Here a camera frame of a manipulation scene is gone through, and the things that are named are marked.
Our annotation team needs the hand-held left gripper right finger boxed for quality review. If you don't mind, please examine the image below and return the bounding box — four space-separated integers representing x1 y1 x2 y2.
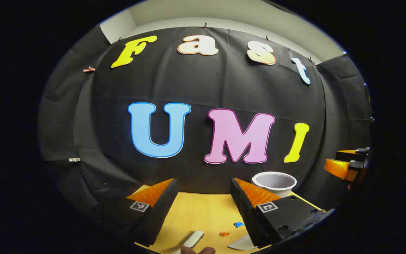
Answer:
230 177 336 248

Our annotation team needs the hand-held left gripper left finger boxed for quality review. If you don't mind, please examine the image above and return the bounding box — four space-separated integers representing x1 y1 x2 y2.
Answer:
94 178 179 247

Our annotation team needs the grey dustpan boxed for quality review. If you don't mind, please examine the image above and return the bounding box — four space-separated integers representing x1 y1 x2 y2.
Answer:
227 234 258 251

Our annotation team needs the white ribbed garbage bin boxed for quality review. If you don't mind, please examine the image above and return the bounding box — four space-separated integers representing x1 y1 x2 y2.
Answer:
251 171 297 198

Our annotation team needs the small grey broom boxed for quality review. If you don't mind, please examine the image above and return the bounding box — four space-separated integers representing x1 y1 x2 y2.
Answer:
173 230 204 254

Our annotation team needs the wooden desktop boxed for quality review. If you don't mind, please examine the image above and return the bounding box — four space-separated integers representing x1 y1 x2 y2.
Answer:
127 183 325 254

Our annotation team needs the black backdrop cloth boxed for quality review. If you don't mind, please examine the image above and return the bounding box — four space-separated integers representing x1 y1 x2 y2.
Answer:
37 25 374 219

